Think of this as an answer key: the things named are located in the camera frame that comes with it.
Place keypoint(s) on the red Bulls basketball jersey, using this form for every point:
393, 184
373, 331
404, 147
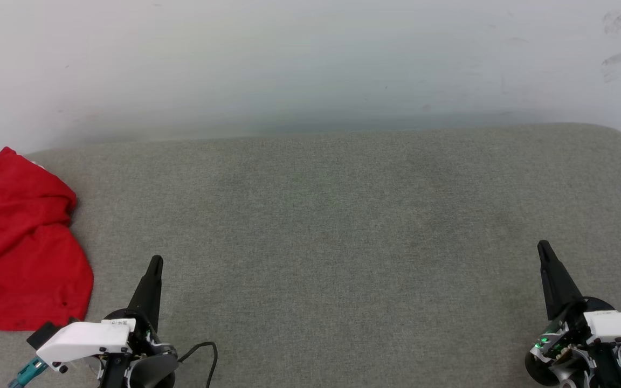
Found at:
16, 253

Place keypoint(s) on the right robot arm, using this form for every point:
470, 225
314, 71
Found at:
607, 372

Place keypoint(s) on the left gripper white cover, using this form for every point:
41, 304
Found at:
87, 337

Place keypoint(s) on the grey fabric sofa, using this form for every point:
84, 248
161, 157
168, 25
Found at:
332, 237

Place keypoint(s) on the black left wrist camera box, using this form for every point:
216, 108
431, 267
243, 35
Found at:
43, 334

